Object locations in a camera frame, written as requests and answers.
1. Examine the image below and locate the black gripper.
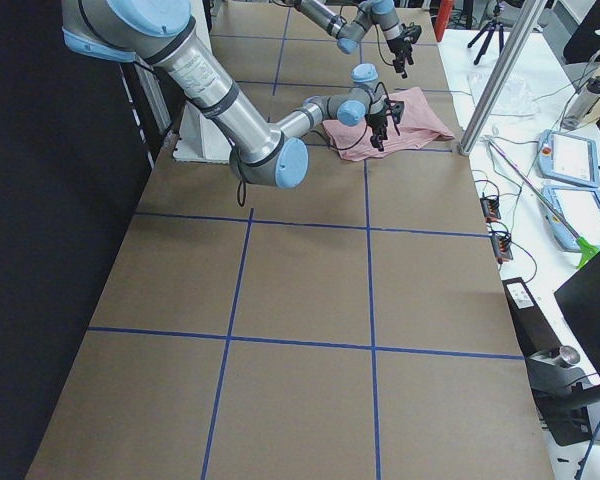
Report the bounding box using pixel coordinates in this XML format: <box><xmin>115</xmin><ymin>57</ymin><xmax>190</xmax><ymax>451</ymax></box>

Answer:
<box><xmin>387</xmin><ymin>22</ymin><xmax>423</xmax><ymax>79</ymax></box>
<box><xmin>367</xmin><ymin>98</ymin><xmax>405</xmax><ymax>152</ymax></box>

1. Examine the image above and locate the pink Snoopy t-shirt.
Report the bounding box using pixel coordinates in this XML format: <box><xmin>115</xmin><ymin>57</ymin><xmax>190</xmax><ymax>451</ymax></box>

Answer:
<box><xmin>322</xmin><ymin>87</ymin><xmax>455</xmax><ymax>162</ymax></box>

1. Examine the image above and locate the red cylinder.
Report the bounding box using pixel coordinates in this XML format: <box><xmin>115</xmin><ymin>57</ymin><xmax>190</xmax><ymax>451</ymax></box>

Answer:
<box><xmin>434</xmin><ymin>0</ymin><xmax>454</xmax><ymax>42</ymax></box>

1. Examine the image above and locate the black tripod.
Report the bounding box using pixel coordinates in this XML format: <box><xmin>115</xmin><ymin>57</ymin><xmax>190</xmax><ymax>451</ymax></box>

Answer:
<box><xmin>467</xmin><ymin>2</ymin><xmax>505</xmax><ymax>65</ymax></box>

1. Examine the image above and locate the clear plastic bag with paper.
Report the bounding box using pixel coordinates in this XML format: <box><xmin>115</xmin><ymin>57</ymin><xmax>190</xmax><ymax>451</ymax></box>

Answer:
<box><xmin>467</xmin><ymin>73</ymin><xmax>539</xmax><ymax>117</ymax></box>

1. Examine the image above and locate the orange black connector module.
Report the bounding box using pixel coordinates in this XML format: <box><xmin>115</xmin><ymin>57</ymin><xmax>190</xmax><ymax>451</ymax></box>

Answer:
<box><xmin>479</xmin><ymin>195</ymin><xmax>501</xmax><ymax>223</ymax></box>

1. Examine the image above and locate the brown paper table cover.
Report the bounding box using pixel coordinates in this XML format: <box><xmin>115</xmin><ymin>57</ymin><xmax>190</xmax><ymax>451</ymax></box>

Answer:
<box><xmin>24</xmin><ymin>3</ymin><xmax>556</xmax><ymax>480</ymax></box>

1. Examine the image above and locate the water bottle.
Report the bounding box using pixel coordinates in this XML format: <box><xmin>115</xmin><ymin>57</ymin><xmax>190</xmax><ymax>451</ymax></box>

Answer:
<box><xmin>561</xmin><ymin>76</ymin><xmax>600</xmax><ymax>131</ymax></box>

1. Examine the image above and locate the far blue teach pendant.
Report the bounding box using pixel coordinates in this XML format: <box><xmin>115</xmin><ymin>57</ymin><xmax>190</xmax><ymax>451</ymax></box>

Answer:
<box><xmin>537</xmin><ymin>130</ymin><xmax>600</xmax><ymax>188</ymax></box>

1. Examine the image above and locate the blue teach pendant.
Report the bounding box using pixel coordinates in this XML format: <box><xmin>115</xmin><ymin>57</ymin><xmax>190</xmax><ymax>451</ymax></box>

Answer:
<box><xmin>541</xmin><ymin>185</ymin><xmax>600</xmax><ymax>253</ymax></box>
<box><xmin>537</xmin><ymin>130</ymin><xmax>600</xmax><ymax>188</ymax></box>

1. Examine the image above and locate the near blue teach pendant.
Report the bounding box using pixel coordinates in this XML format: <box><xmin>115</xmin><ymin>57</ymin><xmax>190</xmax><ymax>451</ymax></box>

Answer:
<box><xmin>541</xmin><ymin>185</ymin><xmax>600</xmax><ymax>253</ymax></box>

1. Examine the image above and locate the metal rod with green tip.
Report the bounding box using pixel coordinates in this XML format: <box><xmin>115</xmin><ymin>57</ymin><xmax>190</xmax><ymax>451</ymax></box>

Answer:
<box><xmin>485</xmin><ymin>136</ymin><xmax>599</xmax><ymax>269</ymax></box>

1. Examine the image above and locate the black monitor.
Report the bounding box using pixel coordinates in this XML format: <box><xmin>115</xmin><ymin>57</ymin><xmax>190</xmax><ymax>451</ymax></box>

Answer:
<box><xmin>554</xmin><ymin>251</ymin><xmax>600</xmax><ymax>375</ymax></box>

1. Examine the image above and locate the black box device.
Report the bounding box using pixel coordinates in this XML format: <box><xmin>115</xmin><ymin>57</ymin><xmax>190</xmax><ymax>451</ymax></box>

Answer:
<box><xmin>503</xmin><ymin>277</ymin><xmax>600</xmax><ymax>446</ymax></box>

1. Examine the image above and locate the aluminium frame post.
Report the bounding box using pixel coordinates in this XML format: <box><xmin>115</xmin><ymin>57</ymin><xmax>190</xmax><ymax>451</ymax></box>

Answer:
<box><xmin>458</xmin><ymin>0</ymin><xmax>546</xmax><ymax>156</ymax></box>

